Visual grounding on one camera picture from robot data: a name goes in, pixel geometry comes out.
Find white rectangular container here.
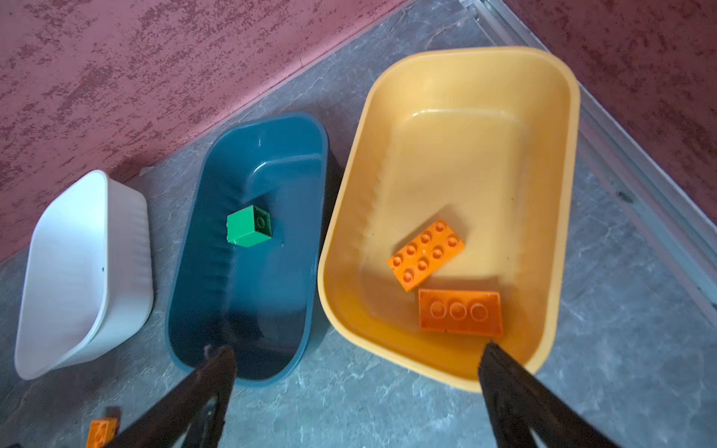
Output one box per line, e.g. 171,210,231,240
14,170,154,380

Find teal rectangular container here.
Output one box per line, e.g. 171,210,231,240
165,113,330,388

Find orange lego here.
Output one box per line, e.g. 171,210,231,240
387,220,466,292
86,417,119,448
418,289,503,337

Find green lego square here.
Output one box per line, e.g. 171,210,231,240
226,205,273,248

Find yellow rectangular container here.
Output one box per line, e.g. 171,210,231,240
317,47,581,392

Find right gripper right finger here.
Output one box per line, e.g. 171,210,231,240
478,343,615,447

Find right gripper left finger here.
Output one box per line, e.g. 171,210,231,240
108,345,236,447

